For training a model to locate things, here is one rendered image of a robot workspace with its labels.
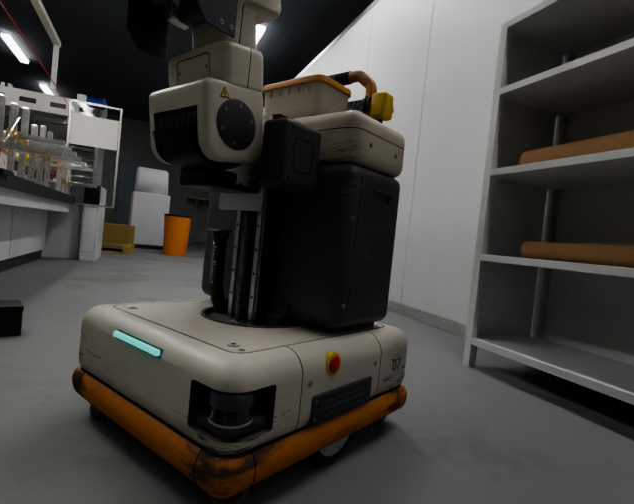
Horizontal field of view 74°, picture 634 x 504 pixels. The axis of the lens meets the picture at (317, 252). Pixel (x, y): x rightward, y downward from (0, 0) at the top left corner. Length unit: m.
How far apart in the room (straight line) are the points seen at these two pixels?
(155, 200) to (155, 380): 7.72
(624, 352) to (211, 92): 1.85
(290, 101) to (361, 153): 0.31
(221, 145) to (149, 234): 7.67
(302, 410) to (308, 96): 0.77
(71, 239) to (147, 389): 4.66
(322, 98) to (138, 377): 0.79
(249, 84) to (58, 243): 4.74
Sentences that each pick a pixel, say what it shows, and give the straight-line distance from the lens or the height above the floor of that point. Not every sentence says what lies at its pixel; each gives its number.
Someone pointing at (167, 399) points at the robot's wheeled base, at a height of 0.17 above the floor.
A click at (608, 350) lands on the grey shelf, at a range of 2.18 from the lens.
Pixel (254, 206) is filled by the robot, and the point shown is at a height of 0.57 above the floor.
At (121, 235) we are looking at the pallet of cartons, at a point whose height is 0.27.
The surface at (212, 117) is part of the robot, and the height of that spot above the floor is 0.72.
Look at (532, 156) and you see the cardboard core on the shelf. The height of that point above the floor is 0.93.
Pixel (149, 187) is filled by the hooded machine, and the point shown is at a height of 1.16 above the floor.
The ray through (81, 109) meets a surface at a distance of 5.50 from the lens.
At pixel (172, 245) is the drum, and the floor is 0.17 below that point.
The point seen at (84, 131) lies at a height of 1.43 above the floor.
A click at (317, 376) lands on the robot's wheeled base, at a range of 0.89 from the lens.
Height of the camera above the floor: 0.50
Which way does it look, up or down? 2 degrees down
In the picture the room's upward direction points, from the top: 6 degrees clockwise
